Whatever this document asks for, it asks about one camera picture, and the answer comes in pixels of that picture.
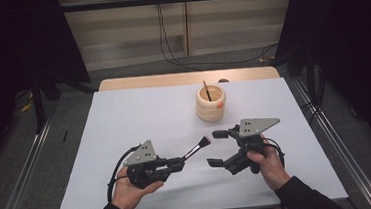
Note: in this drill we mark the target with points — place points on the black makeup brush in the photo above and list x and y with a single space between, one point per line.
195 148

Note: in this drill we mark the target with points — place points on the small black floor stick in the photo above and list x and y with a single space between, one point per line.
65 136

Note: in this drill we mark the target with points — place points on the yellow floor object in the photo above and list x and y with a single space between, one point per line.
26 107

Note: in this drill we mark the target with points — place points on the cream ribbed pen holder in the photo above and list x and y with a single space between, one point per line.
209 111

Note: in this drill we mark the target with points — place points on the dark metal stand post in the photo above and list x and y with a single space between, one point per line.
311 74
38 106

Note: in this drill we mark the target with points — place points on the person's left hand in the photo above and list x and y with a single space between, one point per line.
130 192

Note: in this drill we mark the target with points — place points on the small dark round object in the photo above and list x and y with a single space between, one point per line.
223 80

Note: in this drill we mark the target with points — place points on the person's right hand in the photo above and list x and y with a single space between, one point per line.
274 171

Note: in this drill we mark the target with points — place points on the dark curtain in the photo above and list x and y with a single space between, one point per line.
352 38
8 48

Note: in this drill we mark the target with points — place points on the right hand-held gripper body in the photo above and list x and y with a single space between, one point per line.
252 127

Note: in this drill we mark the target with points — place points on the white table mat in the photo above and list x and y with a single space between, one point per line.
180 191

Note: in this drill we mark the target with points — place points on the aluminium floor rail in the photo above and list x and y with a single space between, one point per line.
19 187
329 130

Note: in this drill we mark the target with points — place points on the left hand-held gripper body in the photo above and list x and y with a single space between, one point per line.
142 154

